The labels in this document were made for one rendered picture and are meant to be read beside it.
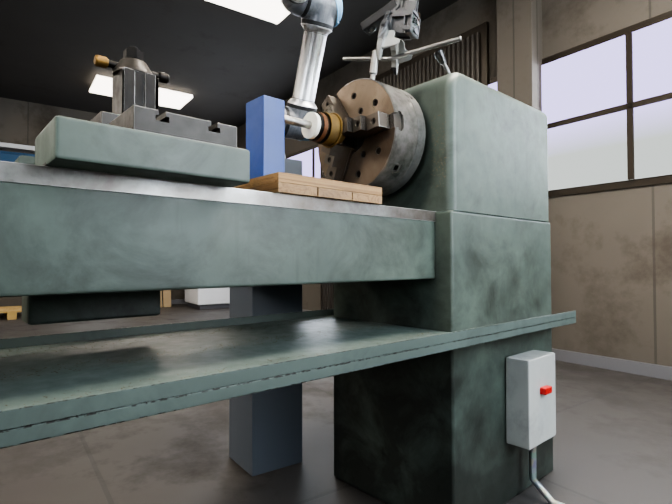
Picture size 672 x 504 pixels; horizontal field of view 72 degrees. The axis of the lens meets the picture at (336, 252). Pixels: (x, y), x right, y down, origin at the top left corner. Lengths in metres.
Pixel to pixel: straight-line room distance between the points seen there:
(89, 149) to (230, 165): 0.22
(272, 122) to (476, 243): 0.65
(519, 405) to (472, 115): 0.85
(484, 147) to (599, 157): 2.32
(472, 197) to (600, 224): 2.38
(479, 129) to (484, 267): 0.40
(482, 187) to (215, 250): 0.83
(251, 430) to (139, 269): 1.01
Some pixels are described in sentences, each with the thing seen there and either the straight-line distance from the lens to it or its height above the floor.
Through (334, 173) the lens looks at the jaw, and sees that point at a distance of 1.32.
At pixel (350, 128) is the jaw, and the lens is 1.25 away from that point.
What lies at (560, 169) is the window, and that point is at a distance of 3.83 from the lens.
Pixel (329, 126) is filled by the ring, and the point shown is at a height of 1.08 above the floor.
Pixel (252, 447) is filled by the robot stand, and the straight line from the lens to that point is 1.73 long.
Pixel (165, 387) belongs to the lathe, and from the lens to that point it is 0.70.
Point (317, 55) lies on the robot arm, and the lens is 1.84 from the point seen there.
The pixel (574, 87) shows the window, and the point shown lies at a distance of 3.93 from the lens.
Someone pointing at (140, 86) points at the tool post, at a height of 1.09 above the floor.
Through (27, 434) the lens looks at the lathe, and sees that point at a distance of 0.67.
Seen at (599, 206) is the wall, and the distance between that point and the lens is 3.69.
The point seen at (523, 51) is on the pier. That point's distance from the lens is 4.09.
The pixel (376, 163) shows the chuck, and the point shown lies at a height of 0.99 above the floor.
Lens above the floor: 0.73
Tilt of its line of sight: 1 degrees up
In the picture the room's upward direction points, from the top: straight up
